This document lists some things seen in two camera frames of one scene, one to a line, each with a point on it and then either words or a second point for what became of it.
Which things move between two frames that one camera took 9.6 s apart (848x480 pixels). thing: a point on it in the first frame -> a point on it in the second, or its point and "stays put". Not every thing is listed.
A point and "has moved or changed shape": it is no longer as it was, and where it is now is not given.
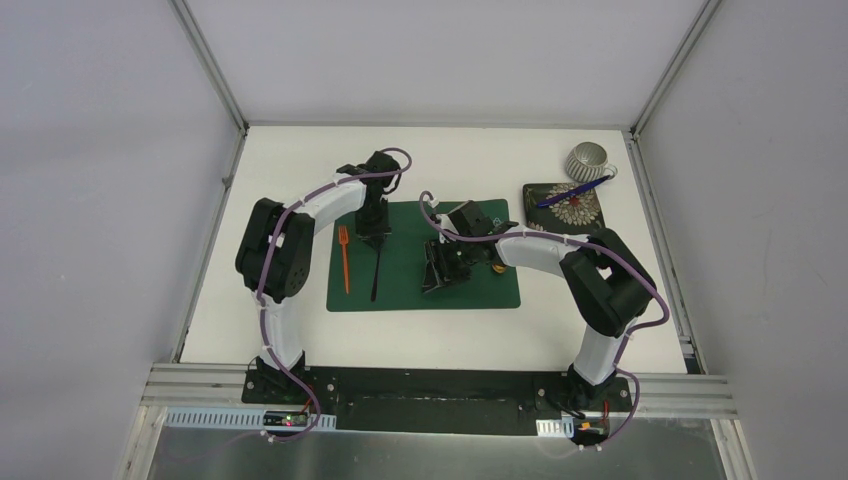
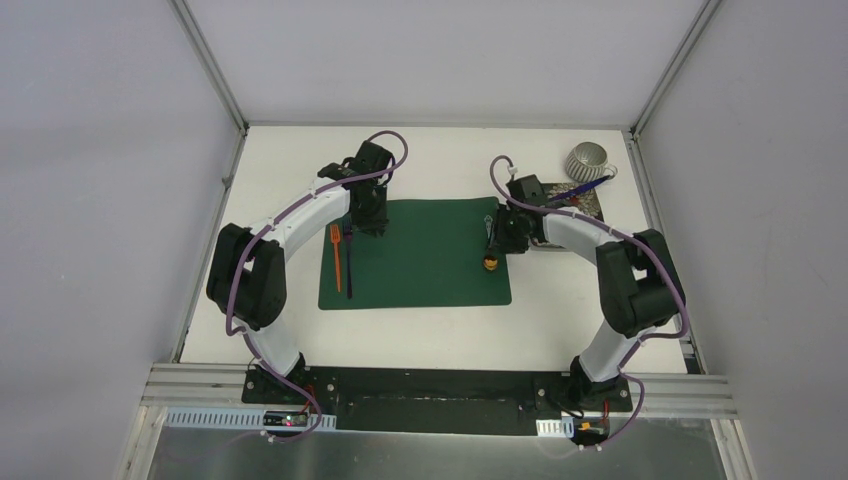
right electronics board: x=591 y=430 stays put
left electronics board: x=285 y=419 stays put
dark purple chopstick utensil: x=376 y=272 -> x=348 y=234
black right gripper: x=435 y=252 -> x=505 y=244
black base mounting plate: x=440 y=401 stays put
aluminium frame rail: x=696 y=393 stays put
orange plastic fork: x=343 y=234 has moved or changed shape
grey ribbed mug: x=588 y=162 stays put
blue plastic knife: x=542 y=204 stays put
